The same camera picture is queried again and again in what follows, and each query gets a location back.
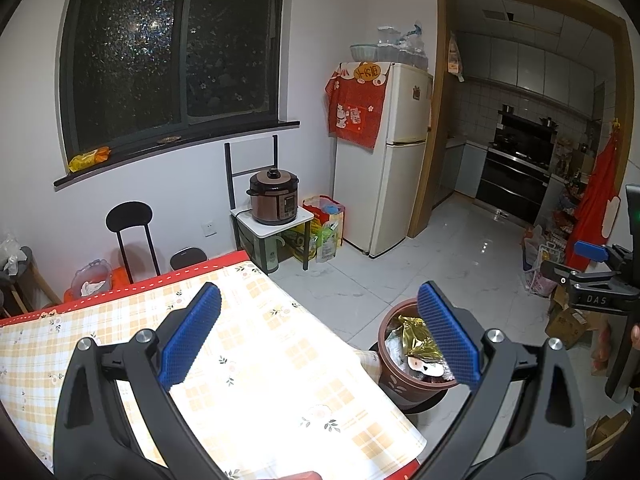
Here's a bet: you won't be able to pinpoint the grey shipping bag with barcode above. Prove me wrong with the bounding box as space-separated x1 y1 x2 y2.
385 327 454 382

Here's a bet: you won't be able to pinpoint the white refrigerator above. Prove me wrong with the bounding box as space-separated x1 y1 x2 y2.
333 63 433 258

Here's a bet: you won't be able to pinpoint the right hand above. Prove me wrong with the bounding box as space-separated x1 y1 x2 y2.
630 324 640 350

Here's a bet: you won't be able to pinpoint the colourful shopping bag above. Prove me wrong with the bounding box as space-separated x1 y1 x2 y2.
303 195 345 263

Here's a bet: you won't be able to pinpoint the green electric kettle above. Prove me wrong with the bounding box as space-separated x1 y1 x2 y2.
258 235 285 274

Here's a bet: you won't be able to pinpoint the clear plastic container with lid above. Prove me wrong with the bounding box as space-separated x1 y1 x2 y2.
70 259 113 299

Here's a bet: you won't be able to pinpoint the brown plastic trash bin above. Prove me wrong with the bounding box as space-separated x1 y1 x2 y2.
376 299 457 413

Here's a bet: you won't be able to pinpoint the black stool with plastic bag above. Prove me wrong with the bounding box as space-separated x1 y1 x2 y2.
1 234 61 314

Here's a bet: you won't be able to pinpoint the yellow plaid tablecloth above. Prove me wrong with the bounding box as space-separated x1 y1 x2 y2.
1 256 426 479

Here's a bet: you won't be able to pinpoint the brown pressure cooker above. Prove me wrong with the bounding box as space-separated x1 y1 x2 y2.
246 168 299 226

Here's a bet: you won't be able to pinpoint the black rack with white shelf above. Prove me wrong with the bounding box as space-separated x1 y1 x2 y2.
224 134 314 274

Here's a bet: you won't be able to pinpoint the cardboard box on floor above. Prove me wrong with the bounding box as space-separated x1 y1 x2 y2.
544 285 600 349

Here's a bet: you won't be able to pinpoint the black built-in oven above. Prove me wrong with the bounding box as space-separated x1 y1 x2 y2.
475 104 558 224

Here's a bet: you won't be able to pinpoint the red cloth on refrigerator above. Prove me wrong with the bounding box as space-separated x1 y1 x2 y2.
326 62 392 150

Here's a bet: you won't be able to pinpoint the dark window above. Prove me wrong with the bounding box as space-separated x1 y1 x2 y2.
60 0 285 166

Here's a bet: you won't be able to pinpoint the containers on top of refrigerator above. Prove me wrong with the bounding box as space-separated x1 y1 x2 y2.
349 22 428 70

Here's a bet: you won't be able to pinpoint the gold foil wrapper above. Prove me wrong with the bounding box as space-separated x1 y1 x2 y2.
398 315 444 362

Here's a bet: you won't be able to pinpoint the yellow snack bag on sill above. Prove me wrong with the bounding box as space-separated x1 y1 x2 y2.
67 146 112 174

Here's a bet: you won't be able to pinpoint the black round-back chair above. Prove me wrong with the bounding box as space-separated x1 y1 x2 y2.
105 200 163 285

